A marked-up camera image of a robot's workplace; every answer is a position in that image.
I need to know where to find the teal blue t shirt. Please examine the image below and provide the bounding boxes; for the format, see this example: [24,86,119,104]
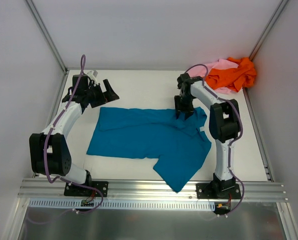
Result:
[86,107,212,193]

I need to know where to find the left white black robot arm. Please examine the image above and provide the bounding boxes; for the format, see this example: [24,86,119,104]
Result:
[29,71,119,197]

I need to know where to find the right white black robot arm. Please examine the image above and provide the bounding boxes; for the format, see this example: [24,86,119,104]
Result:
[174,73,243,199]

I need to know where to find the pink t shirt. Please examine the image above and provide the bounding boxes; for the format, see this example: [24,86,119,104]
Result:
[187,59,238,95]

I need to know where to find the orange t shirt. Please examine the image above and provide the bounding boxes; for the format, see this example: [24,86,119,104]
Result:
[205,57,257,93]

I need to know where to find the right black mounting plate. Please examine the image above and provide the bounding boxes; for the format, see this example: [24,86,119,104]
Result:
[195,182,242,200]

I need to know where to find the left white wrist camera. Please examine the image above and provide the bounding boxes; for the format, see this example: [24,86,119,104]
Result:
[86,70,98,82]

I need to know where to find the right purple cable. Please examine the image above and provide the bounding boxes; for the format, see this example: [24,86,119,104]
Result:
[185,63,246,218]

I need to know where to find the white slotted cable duct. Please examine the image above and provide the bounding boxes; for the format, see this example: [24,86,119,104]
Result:
[28,198,216,212]

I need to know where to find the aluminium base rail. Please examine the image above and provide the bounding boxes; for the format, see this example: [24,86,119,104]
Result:
[17,178,289,203]

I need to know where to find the left aluminium corner post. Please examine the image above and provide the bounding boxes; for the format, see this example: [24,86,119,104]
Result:
[24,0,68,73]

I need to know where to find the aluminium corner post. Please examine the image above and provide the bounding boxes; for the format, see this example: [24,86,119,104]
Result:
[249,0,290,61]
[24,0,68,73]

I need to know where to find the right aluminium corner post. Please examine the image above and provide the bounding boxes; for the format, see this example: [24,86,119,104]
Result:
[249,0,290,61]

